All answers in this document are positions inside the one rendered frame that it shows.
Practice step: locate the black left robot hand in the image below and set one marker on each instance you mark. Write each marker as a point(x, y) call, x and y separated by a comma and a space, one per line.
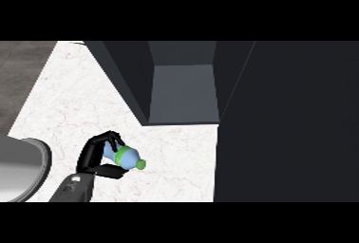
point(88, 155)

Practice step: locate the blue water bottle green cap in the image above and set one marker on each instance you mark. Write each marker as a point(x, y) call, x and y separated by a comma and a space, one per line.
point(126, 157)

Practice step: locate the dark grey cabinet door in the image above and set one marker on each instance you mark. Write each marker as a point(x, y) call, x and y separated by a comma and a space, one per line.
point(287, 121)

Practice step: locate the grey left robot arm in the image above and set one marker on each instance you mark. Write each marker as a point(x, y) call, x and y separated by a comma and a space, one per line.
point(75, 189)

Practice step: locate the dark grey open cabinet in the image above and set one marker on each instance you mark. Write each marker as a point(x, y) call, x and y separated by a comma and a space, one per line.
point(182, 91)

